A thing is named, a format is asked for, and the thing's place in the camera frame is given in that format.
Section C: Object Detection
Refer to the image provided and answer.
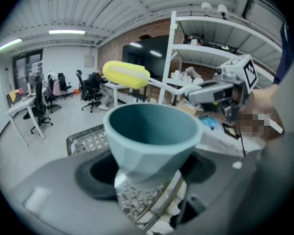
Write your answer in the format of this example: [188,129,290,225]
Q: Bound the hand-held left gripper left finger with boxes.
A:
[4,150,143,235]

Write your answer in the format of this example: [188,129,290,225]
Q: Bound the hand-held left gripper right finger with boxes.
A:
[171,141,294,235]

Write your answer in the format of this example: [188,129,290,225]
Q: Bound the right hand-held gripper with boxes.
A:
[187,54,259,105]

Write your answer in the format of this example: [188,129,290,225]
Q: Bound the blue-grey cup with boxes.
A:
[102,103,203,192]

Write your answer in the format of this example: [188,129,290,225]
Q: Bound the yellow sponge brush white handle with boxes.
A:
[102,60,204,98]

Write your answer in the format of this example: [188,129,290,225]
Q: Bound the person's right forearm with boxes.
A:
[240,84,285,138]

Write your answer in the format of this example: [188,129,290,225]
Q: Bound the blue plastic bag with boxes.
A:
[200,116,219,130]

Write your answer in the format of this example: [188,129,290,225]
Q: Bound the white shelf unit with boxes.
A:
[159,10,285,109]

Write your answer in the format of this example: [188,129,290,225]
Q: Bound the black mat with yellow items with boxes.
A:
[221,122,241,141]

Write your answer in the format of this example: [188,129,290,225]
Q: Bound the metal mesh basket table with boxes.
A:
[66,125,187,232]

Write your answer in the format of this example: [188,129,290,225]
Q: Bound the person's navy shirt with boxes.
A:
[271,21,294,86]

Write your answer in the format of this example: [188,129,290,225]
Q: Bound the white desk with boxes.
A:
[5,87,50,147]
[103,81,129,108]

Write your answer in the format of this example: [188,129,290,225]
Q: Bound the black office chair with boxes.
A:
[76,70,104,114]
[23,81,54,135]
[57,72,73,100]

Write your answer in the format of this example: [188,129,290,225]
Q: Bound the black glass door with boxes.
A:
[12,49,44,98]

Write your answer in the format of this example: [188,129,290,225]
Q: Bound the ceiling light tube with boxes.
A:
[0,38,23,53]
[48,29,86,35]

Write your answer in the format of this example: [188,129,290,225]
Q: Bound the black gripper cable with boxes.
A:
[239,135,247,158]

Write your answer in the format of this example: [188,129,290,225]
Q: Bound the black wall screen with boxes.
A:
[122,34,185,80]

